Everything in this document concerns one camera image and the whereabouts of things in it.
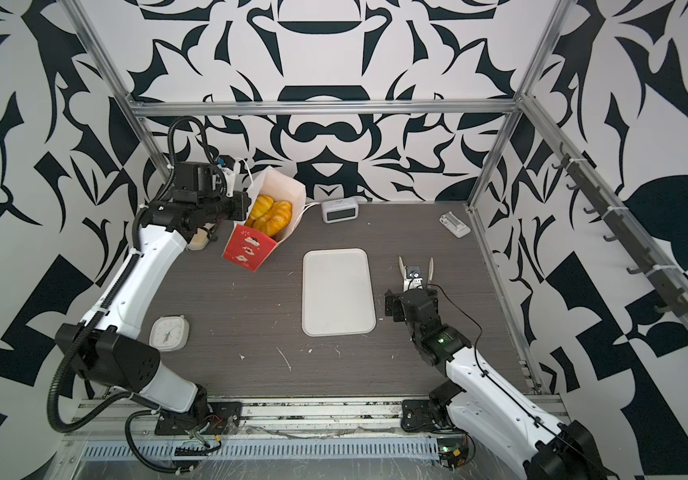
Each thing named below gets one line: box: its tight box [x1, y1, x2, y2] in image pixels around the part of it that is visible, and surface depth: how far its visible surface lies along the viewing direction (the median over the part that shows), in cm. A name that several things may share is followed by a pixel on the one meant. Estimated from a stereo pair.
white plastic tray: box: [301, 248, 376, 337], surface depth 97 cm
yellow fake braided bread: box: [246, 194, 283, 236], surface depth 92 cm
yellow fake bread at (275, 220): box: [253, 200, 293, 237], surface depth 91 cm
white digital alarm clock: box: [321, 197, 359, 224], surface depth 114 cm
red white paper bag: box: [222, 166, 307, 272], surface depth 89 cm
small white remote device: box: [438, 211, 471, 238], surface depth 116 cm
